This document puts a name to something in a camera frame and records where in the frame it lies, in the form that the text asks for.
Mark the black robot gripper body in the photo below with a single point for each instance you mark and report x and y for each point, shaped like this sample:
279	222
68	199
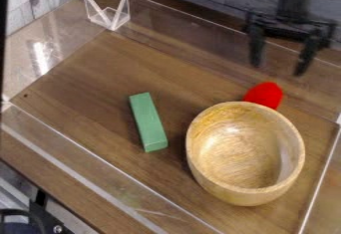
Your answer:
263	25

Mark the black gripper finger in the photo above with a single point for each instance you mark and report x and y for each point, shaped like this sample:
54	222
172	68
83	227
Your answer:
255	45
307	54

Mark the red plush strawberry toy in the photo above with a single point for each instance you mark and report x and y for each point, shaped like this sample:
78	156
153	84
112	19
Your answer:
264	94

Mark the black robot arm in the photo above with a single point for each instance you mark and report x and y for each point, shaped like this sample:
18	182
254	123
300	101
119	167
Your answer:
294	9

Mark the green rectangular block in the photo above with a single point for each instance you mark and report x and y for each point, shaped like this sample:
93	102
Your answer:
149	126

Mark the light wooden bowl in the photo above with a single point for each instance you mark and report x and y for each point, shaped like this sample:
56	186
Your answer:
244	152

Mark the clear acrylic tray wall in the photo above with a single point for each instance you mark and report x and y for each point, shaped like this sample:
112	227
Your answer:
69	136

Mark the clear acrylic corner bracket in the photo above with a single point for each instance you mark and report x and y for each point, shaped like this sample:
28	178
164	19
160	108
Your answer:
108	17

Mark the black clamp mount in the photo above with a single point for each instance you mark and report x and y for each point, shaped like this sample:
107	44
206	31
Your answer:
24	216

